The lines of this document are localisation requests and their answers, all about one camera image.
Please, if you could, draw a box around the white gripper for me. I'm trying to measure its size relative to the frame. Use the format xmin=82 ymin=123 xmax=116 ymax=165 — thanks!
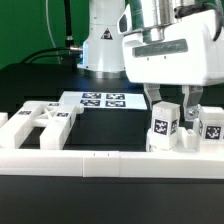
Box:
xmin=122 ymin=10 xmax=224 ymax=121

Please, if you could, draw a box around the white part at left edge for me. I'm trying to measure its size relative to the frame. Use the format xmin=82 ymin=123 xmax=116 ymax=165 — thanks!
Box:
xmin=0 ymin=112 xmax=8 ymax=128

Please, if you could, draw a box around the black cable bundle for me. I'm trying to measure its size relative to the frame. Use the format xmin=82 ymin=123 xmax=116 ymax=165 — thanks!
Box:
xmin=20 ymin=0 xmax=84 ymax=65

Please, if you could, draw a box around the white chair seat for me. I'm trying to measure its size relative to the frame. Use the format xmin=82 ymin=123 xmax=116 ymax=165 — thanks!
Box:
xmin=146 ymin=127 xmax=224 ymax=153

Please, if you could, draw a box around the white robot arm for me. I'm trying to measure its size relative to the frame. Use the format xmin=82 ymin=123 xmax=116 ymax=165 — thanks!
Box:
xmin=78 ymin=0 xmax=224 ymax=120

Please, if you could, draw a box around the white marker sheet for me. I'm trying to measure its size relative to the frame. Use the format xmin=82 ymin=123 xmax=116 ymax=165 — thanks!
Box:
xmin=59 ymin=91 xmax=147 ymax=110

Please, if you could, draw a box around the white U-shaped fence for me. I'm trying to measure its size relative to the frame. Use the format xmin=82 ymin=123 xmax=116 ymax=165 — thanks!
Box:
xmin=0 ymin=144 xmax=224 ymax=179

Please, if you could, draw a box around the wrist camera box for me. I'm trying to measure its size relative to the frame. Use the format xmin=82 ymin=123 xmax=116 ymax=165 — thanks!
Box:
xmin=117 ymin=0 xmax=143 ymax=35

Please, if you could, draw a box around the thin white cable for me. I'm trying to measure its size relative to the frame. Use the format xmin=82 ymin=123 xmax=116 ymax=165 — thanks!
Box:
xmin=45 ymin=0 xmax=63 ymax=64

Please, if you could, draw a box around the white chair back frame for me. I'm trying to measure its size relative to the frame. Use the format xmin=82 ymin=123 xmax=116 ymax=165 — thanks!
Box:
xmin=0 ymin=101 xmax=84 ymax=150

